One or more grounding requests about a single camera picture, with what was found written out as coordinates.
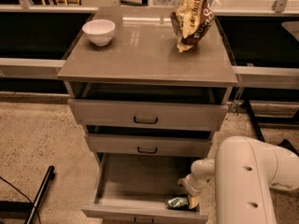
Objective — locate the black stand leg left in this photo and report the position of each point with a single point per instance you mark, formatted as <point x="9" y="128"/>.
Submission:
<point x="49" y="176"/>

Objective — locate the grey drawer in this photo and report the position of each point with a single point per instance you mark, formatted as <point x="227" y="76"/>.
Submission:
<point x="142" y="141"/>
<point x="145" y="106"/>
<point x="135" y="188"/>

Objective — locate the grey top drawer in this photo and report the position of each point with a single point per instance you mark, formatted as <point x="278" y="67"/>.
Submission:
<point x="145" y="106"/>

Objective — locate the black caster leg right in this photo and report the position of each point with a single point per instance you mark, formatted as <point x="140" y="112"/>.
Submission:
<point x="287" y="144"/>

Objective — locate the grey metal railing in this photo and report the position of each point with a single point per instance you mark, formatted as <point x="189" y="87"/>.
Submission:
<point x="31" y="67"/>

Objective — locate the green soda can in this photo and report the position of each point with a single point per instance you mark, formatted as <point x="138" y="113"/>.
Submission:
<point x="177" y="203"/>

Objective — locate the white ceramic bowl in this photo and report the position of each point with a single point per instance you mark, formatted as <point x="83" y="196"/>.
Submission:
<point x="99" y="32"/>

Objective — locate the grey middle drawer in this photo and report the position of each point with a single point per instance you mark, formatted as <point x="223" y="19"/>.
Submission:
<point x="142" y="141"/>

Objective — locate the yellow brown chip bag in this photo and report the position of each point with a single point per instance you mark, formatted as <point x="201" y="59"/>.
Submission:
<point x="190" y="22"/>

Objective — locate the grey bottom drawer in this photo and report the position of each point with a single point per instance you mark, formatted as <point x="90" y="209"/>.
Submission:
<point x="135" y="188"/>

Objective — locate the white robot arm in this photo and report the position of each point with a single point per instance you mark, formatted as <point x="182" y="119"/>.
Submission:
<point x="244" y="172"/>

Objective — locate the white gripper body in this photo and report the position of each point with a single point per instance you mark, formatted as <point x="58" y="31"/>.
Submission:
<point x="192" y="185"/>

